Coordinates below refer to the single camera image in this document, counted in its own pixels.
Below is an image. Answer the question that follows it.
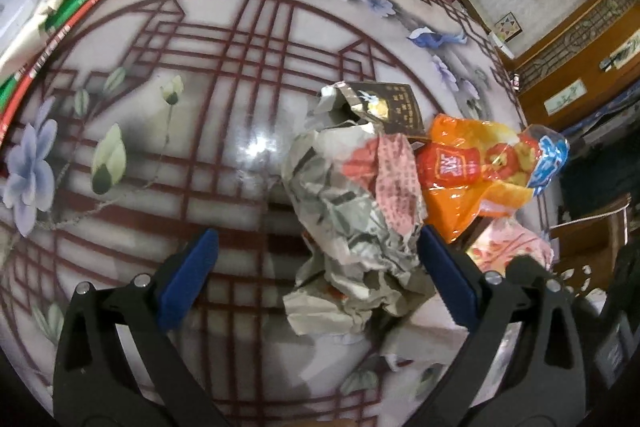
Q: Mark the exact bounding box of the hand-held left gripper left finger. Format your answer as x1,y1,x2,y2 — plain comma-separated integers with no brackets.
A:
52,228,221,427

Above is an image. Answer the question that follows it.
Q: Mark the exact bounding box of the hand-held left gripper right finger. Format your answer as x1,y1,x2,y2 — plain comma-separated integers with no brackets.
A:
419,224,587,427

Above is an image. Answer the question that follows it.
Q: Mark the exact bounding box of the grey printed paper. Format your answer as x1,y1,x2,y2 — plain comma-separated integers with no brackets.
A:
281,124,436,338

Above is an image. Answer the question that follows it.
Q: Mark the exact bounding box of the white crumpled tissue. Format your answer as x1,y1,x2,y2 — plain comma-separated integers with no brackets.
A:
382,302,473,370

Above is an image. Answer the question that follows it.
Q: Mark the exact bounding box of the orange snack bag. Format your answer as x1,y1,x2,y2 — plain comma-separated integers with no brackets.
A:
412,114,571,243

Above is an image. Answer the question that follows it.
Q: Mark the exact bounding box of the pink floral packet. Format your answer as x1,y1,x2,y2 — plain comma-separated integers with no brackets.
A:
465,217,556,278

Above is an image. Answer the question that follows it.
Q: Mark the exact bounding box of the dark foil packet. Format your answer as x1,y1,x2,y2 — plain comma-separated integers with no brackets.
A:
317,81,427,142

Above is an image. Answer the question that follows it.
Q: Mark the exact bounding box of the small framed picture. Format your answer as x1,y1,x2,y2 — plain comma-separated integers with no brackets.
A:
495,12,523,42

